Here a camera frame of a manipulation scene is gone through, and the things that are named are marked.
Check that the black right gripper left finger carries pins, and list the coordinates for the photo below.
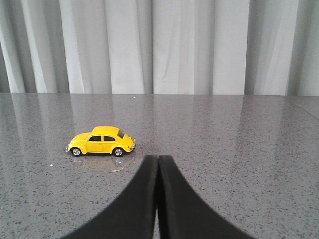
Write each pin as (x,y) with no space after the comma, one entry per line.
(132,214)

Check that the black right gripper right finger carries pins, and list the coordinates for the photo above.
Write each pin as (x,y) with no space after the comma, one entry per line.
(183,214)

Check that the yellow toy beetle car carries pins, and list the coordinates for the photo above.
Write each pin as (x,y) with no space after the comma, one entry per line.
(102,139)

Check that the grey pleated curtain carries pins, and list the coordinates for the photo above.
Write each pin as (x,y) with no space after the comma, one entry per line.
(216,47)

